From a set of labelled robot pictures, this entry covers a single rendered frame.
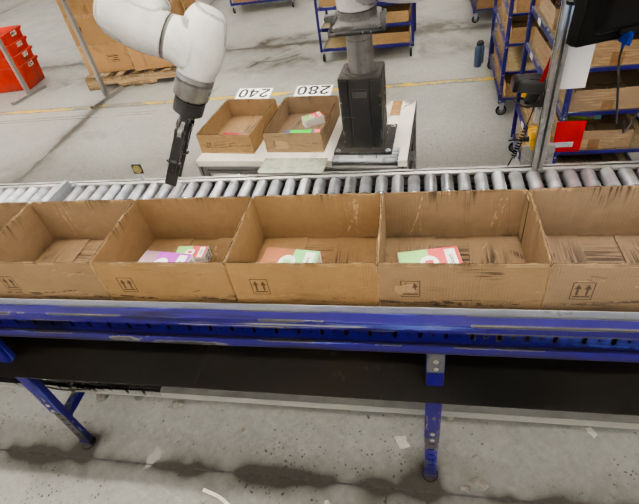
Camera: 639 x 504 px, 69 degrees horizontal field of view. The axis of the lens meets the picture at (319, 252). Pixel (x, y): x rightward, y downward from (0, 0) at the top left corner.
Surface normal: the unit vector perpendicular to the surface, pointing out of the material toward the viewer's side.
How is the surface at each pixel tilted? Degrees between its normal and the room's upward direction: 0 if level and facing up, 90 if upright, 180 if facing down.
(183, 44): 76
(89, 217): 90
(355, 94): 90
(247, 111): 88
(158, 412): 0
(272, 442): 0
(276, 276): 90
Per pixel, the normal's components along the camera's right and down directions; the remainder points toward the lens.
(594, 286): -0.15, 0.68
